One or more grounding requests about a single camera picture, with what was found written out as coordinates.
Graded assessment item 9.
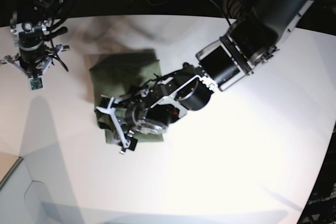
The green t-shirt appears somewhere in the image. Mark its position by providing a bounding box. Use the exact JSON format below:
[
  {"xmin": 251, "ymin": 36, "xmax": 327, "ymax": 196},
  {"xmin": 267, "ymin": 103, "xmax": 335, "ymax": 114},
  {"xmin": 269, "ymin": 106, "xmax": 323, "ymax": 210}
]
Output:
[{"xmin": 88, "ymin": 49, "xmax": 165, "ymax": 145}]

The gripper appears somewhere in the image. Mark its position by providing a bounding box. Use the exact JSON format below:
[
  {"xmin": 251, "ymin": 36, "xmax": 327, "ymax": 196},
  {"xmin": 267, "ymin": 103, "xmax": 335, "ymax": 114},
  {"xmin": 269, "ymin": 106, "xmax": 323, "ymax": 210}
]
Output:
[
  {"xmin": 96, "ymin": 89, "xmax": 150, "ymax": 154},
  {"xmin": 1, "ymin": 44, "xmax": 70, "ymax": 79}
]

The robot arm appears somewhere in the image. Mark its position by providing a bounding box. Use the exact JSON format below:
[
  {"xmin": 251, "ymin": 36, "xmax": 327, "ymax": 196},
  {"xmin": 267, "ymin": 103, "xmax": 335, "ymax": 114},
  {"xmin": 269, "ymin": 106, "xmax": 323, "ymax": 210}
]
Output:
[
  {"xmin": 97, "ymin": 0, "xmax": 312, "ymax": 153},
  {"xmin": 1, "ymin": 0, "xmax": 77, "ymax": 82}
]

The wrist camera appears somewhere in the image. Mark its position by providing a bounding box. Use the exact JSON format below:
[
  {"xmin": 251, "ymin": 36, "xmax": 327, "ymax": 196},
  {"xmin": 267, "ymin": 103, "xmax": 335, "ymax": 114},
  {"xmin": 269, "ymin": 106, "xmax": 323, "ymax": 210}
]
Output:
[{"xmin": 28, "ymin": 76, "xmax": 44, "ymax": 91}]

